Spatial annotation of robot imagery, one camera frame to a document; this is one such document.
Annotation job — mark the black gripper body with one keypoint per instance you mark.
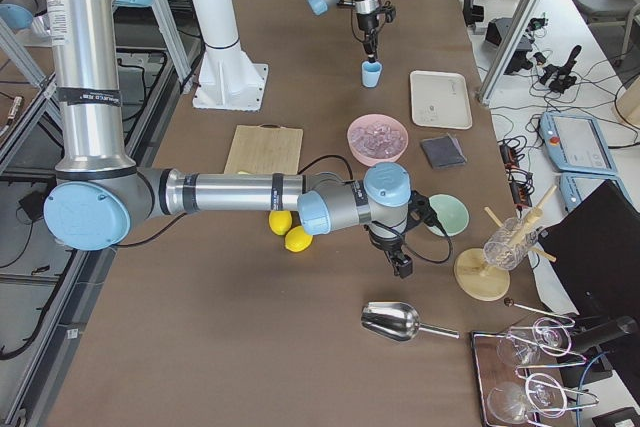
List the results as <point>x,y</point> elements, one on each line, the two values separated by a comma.
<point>386,243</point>
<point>367,24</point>

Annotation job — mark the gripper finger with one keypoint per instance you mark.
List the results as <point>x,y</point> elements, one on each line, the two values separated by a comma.
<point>370,45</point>
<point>401,263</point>

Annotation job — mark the light blue cup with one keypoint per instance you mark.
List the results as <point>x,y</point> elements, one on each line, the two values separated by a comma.
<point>371,73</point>

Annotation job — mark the steel ice scoop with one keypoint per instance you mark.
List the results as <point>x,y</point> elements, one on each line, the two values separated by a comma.
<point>399,321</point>

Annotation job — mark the pink bowl of ice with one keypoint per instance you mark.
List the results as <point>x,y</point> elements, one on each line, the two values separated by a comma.
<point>375,138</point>

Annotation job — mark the mint green bowl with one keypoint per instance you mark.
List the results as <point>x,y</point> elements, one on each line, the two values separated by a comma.
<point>451,213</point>

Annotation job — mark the cream rabbit tray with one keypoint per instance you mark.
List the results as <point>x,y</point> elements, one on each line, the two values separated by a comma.
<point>439,100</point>

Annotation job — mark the yellow lemon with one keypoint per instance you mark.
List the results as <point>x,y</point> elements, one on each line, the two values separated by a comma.
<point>280,222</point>
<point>297,239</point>

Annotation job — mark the grey folded cloth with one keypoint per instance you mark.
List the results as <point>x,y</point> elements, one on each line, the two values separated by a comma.
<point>443,152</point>

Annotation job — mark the clear glass mug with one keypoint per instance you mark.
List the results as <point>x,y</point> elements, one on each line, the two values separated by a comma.
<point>506,248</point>

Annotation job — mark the wine glass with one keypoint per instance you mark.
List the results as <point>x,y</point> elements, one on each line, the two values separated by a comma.
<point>538,399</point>
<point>523,345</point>

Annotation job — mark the wooden cutting board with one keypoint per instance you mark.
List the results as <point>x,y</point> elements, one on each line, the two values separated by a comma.
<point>264,150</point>

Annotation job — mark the black framed glass rack tray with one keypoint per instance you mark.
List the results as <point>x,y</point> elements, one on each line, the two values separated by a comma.
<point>491,371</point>

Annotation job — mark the blue teach pendant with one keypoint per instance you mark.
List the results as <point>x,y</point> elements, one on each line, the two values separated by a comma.
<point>576,144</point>
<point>576,187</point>

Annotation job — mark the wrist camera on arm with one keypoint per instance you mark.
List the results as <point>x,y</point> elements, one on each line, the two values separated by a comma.
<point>420,211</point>
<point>386,12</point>

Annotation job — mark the aluminium frame post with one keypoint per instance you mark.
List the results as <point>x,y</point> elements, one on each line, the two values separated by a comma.
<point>506,49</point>

